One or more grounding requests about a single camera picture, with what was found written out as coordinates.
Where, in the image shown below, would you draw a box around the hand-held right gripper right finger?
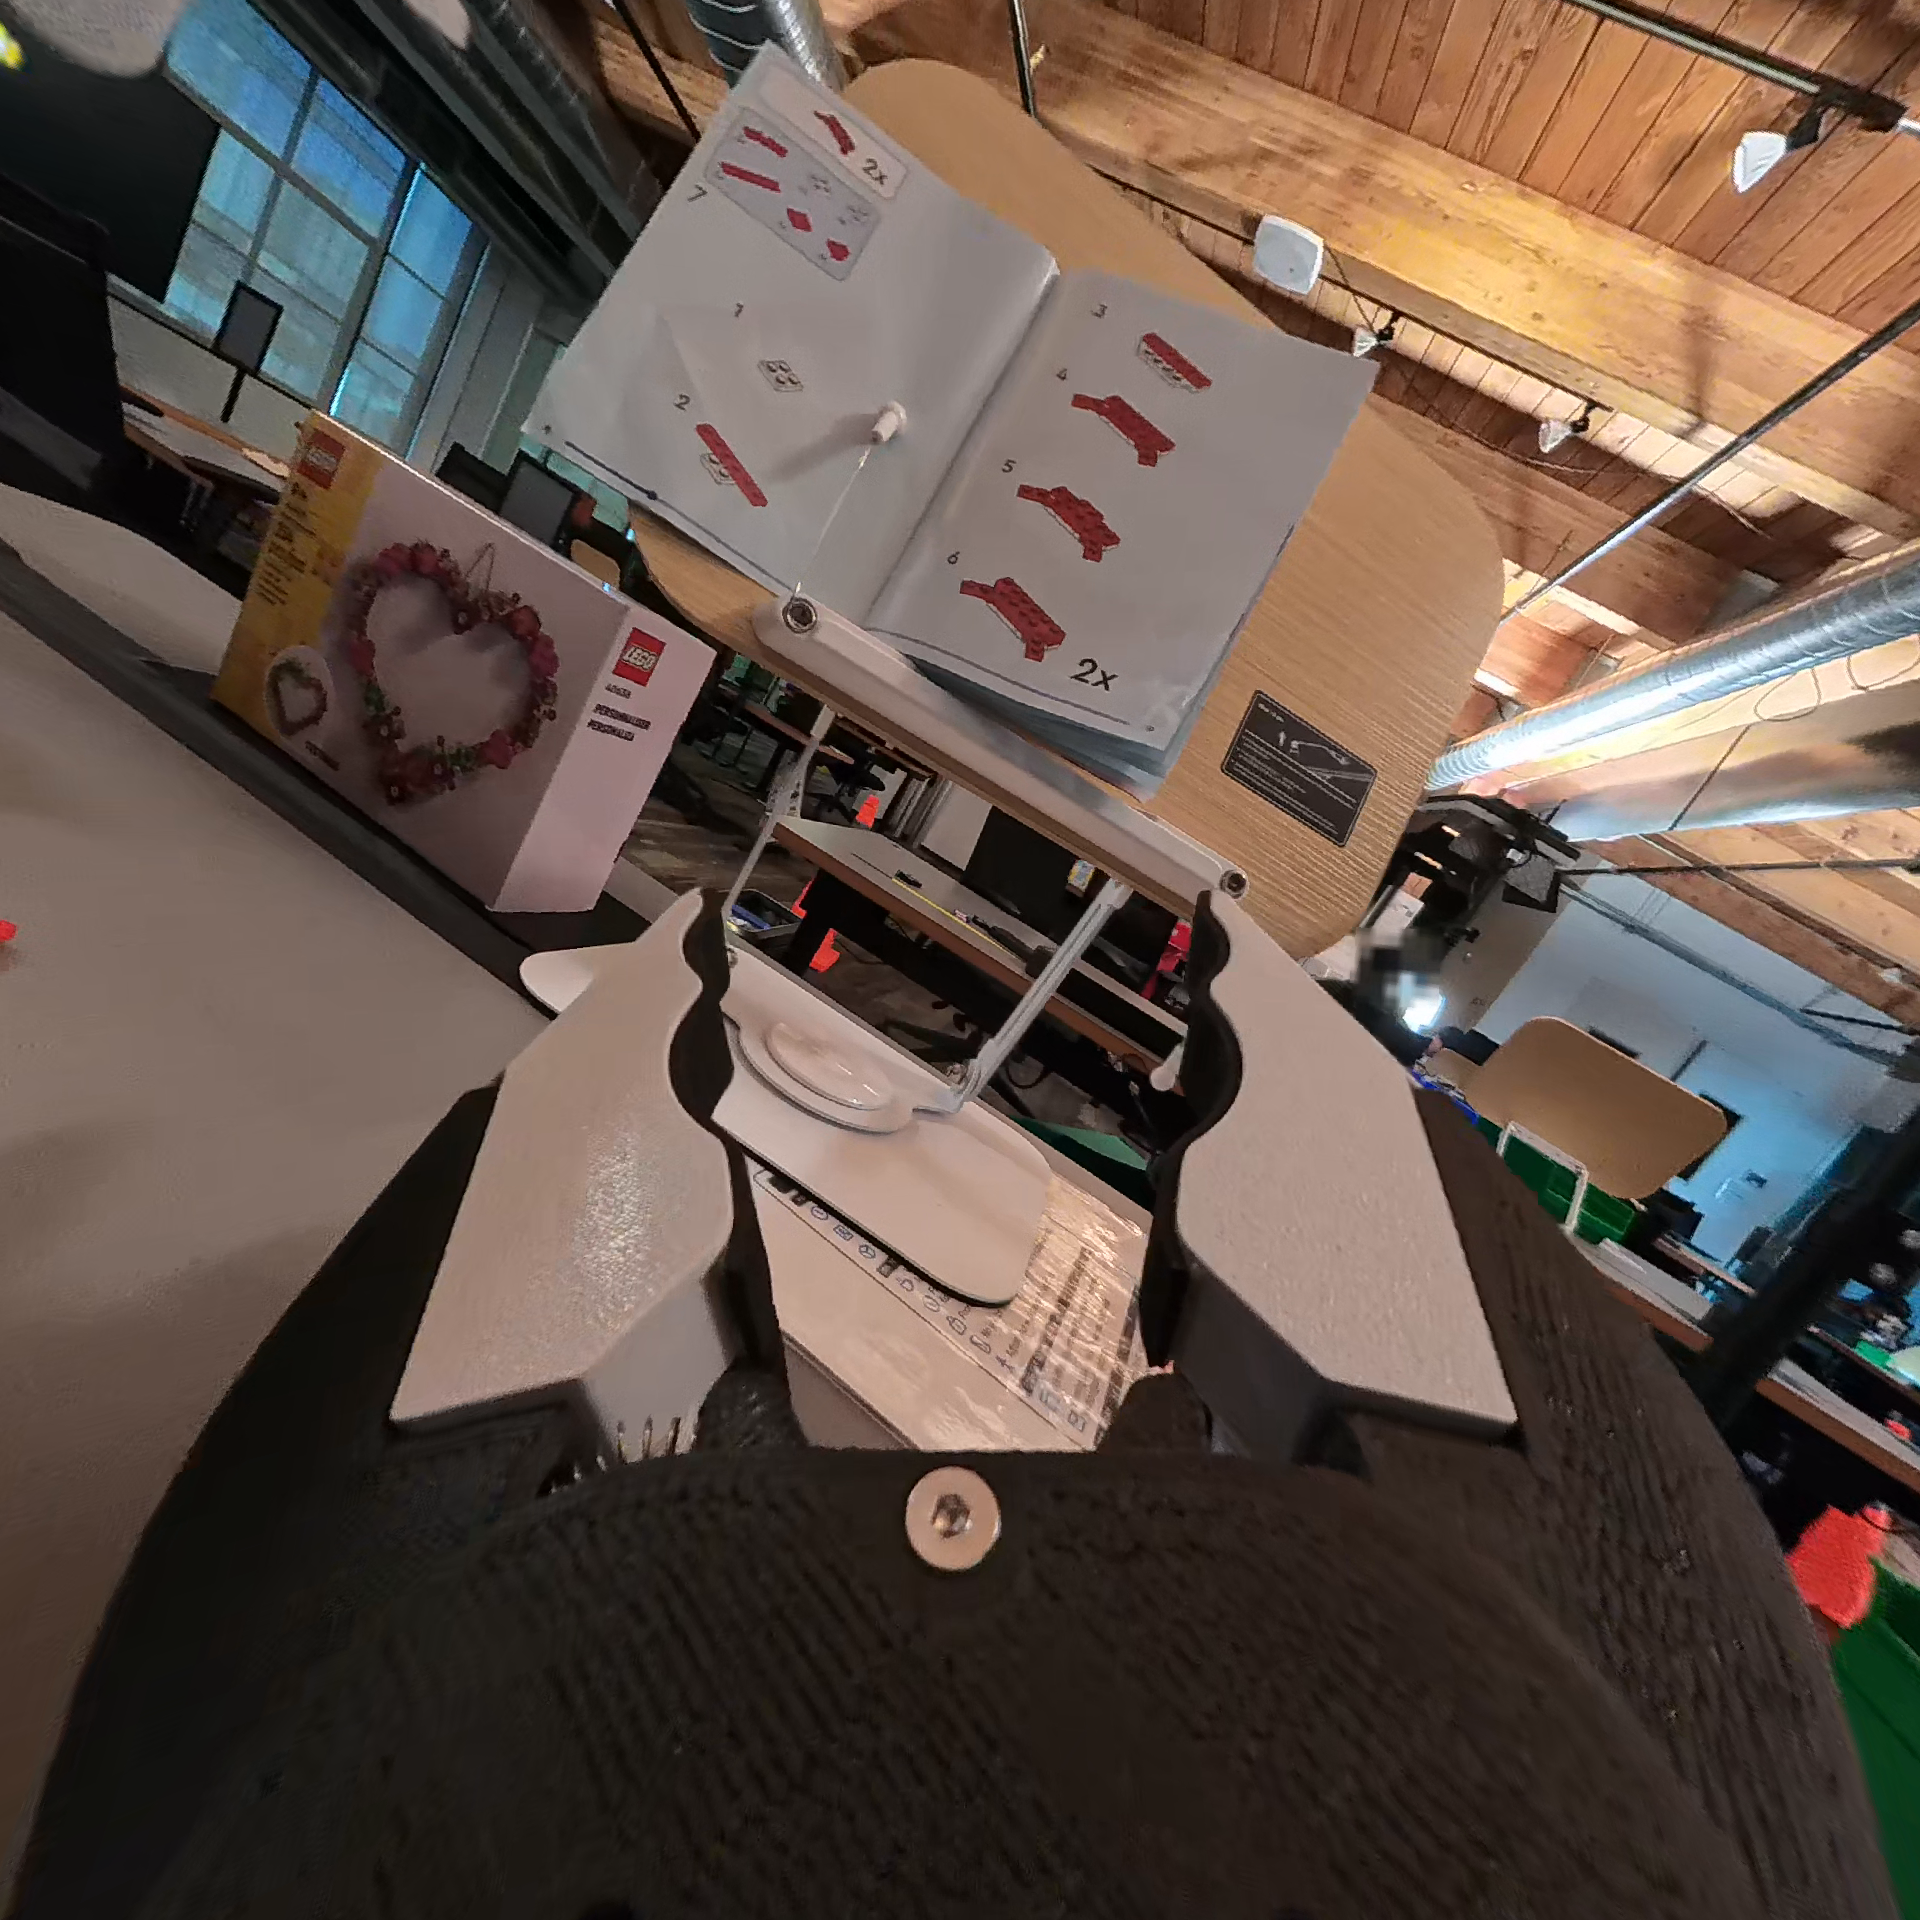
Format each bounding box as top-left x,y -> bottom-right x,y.
1136,892 -> 1518,1464

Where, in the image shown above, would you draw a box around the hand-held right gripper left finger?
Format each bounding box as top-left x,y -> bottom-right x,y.
389,888 -> 786,1464

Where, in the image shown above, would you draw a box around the white book stand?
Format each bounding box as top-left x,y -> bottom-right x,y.
515,401 -> 1250,1307

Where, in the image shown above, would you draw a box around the brick set instruction booklet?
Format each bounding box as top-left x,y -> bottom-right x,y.
523,42 -> 1377,798

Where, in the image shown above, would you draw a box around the white toy set box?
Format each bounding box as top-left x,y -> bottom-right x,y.
209,408 -> 719,917

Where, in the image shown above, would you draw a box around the small green storage bins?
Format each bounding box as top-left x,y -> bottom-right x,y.
1499,1123 -> 1644,1247

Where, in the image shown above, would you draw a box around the small wooden panel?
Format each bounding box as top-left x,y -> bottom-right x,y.
1461,1014 -> 1729,1247

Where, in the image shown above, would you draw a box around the clear plastic bag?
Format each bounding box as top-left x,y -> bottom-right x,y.
749,1153 -> 1188,1453

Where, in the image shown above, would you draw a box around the background office desk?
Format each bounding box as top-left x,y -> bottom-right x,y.
771,814 -> 1193,1073

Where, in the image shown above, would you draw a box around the black partition label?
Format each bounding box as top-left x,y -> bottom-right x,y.
1218,690 -> 1380,851

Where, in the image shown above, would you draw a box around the black vertical pole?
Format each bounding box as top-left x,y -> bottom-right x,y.
1693,1109 -> 1920,1442

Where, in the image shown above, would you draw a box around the red plastic object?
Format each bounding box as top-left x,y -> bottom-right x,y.
1784,1503 -> 1899,1631

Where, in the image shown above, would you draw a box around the light wooden partition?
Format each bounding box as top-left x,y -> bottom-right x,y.
630,55 -> 1509,961

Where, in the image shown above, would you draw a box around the green plastic bin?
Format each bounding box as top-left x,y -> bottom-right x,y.
1826,1559 -> 1920,1920

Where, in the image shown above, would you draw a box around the black monitor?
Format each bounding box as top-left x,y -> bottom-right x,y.
0,0 -> 224,302

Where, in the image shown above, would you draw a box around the white track light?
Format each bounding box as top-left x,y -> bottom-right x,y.
1727,101 -> 1829,198

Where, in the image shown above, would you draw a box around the silver ventilation duct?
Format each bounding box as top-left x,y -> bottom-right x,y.
703,0 -> 845,91
1423,551 -> 1920,841

